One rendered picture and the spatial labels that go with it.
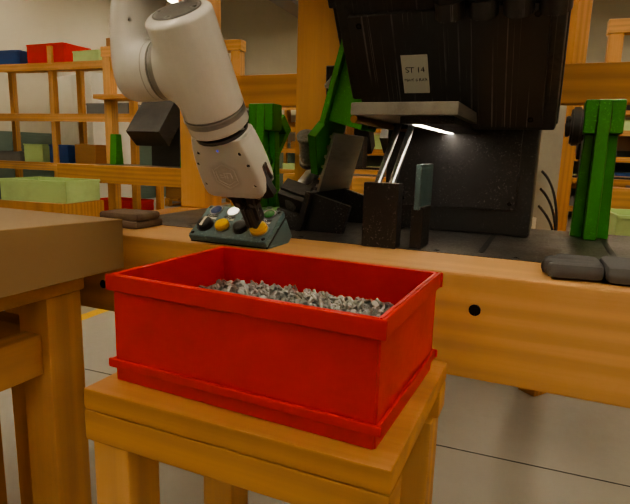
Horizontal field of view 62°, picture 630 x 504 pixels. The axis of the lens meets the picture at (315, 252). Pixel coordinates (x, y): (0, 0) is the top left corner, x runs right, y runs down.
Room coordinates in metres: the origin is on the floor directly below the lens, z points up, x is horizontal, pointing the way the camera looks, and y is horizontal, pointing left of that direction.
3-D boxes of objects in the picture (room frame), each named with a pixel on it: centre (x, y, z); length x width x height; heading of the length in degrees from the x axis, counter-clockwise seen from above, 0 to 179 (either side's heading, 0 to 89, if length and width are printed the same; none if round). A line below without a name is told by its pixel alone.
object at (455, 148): (1.18, -0.32, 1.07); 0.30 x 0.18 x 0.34; 67
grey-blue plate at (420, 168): (0.91, -0.18, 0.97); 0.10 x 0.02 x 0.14; 157
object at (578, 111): (1.08, -0.51, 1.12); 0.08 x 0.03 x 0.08; 157
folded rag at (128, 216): (1.05, 0.37, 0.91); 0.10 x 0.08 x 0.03; 68
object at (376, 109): (0.97, -0.20, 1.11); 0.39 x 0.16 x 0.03; 157
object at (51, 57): (6.72, 3.14, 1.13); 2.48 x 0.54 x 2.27; 69
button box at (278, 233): (0.90, 0.13, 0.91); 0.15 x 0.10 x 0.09; 67
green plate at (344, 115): (1.07, -0.07, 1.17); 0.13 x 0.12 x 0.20; 67
